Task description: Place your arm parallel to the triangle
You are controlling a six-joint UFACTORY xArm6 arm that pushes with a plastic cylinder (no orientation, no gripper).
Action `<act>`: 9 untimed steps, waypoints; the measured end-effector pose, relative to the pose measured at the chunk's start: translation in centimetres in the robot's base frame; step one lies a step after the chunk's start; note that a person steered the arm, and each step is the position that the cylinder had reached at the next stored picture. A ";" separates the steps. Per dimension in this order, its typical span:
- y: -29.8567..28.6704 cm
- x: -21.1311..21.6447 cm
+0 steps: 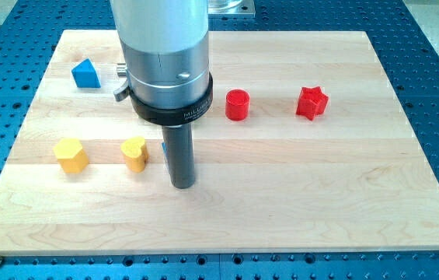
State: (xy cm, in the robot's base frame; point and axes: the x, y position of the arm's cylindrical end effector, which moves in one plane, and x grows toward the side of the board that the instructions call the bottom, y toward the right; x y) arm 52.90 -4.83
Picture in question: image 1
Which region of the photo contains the blue triangle block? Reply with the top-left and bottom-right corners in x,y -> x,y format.
71,58 -> 101,88

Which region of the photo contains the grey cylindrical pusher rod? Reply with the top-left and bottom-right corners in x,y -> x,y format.
162,124 -> 195,189

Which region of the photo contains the wooden board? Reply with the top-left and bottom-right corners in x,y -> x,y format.
0,30 -> 439,256

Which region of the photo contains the yellow heart block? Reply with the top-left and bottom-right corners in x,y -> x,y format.
120,136 -> 149,173

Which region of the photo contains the red cylinder block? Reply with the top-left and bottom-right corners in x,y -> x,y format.
225,89 -> 250,121

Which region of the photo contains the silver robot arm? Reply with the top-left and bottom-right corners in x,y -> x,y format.
110,0 -> 213,126

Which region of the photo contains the yellow hexagon block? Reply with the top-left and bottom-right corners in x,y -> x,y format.
53,138 -> 89,173

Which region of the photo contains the red star block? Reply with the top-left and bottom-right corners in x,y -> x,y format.
295,86 -> 329,121

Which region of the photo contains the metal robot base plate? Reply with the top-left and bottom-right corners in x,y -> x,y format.
208,0 -> 256,18

